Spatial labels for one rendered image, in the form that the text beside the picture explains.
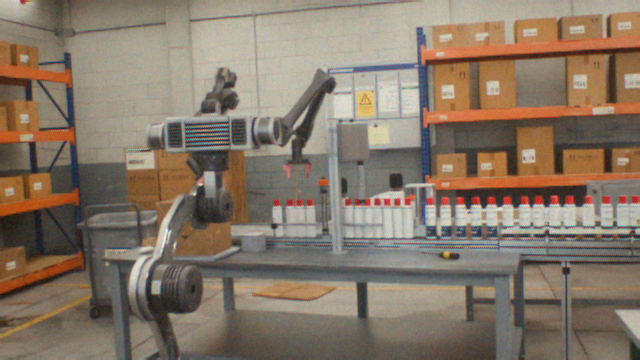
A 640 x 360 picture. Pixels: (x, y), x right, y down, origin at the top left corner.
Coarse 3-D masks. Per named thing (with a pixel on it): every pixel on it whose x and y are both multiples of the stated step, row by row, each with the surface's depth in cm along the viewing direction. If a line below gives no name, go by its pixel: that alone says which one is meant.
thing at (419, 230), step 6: (420, 192) 333; (426, 192) 334; (432, 192) 324; (420, 198) 333; (420, 204) 333; (420, 210) 333; (420, 216) 332; (420, 222) 332; (414, 228) 326; (420, 228) 325; (414, 234) 326; (420, 234) 325
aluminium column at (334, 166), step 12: (336, 120) 317; (336, 144) 316; (336, 168) 317; (336, 180) 318; (336, 192) 318; (336, 204) 319; (336, 216) 320; (336, 228) 321; (336, 240) 321; (336, 252) 321
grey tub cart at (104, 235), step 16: (80, 224) 514; (96, 224) 511; (112, 224) 512; (128, 224) 513; (144, 224) 515; (96, 240) 516; (112, 240) 516; (128, 240) 518; (96, 256) 517; (96, 272) 518; (96, 288) 520; (128, 288) 522; (96, 304) 519
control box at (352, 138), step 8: (344, 128) 314; (352, 128) 317; (360, 128) 320; (344, 136) 314; (352, 136) 317; (360, 136) 320; (344, 144) 314; (352, 144) 317; (360, 144) 320; (368, 144) 323; (344, 152) 314; (352, 152) 317; (360, 152) 320; (368, 152) 323; (344, 160) 314; (352, 160) 317; (360, 160) 320
